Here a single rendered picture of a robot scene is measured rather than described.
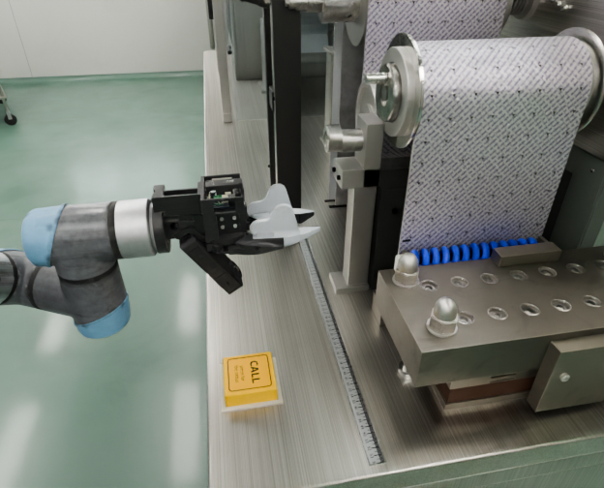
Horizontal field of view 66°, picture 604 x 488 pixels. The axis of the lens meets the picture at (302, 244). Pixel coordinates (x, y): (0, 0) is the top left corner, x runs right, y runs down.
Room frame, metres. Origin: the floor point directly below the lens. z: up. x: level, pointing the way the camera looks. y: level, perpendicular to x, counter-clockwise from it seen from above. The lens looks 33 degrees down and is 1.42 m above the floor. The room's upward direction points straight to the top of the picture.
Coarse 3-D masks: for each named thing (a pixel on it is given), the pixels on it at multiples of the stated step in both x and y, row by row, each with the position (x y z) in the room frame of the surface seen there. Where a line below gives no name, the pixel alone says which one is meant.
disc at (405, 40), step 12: (396, 36) 0.66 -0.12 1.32; (408, 36) 0.62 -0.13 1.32; (408, 48) 0.62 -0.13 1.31; (420, 60) 0.58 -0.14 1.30; (420, 72) 0.58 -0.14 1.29; (420, 84) 0.57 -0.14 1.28; (420, 96) 0.57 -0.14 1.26; (420, 108) 0.56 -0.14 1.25; (408, 132) 0.58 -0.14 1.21; (396, 144) 0.62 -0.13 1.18
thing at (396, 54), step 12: (396, 48) 0.63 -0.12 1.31; (384, 60) 0.67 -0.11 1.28; (396, 60) 0.63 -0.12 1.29; (408, 60) 0.60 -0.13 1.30; (408, 72) 0.59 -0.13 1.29; (408, 84) 0.58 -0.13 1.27; (408, 96) 0.58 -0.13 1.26; (408, 108) 0.58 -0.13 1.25; (396, 120) 0.60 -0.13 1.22; (408, 120) 0.58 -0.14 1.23; (396, 132) 0.60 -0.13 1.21
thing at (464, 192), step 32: (416, 160) 0.58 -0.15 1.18; (448, 160) 0.58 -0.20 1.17; (480, 160) 0.59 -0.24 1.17; (512, 160) 0.60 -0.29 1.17; (544, 160) 0.61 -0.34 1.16; (416, 192) 0.58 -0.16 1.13; (448, 192) 0.59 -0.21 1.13; (480, 192) 0.59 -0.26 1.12; (512, 192) 0.60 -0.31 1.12; (544, 192) 0.61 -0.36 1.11; (416, 224) 0.58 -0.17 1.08; (448, 224) 0.59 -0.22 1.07; (480, 224) 0.60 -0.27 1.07; (512, 224) 0.61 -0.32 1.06; (544, 224) 0.62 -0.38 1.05
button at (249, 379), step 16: (224, 368) 0.44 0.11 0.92; (240, 368) 0.44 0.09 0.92; (256, 368) 0.44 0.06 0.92; (272, 368) 0.44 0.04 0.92; (224, 384) 0.42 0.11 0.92; (240, 384) 0.41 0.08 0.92; (256, 384) 0.41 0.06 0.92; (272, 384) 0.41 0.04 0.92; (240, 400) 0.40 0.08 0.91; (256, 400) 0.40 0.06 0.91; (272, 400) 0.41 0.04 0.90
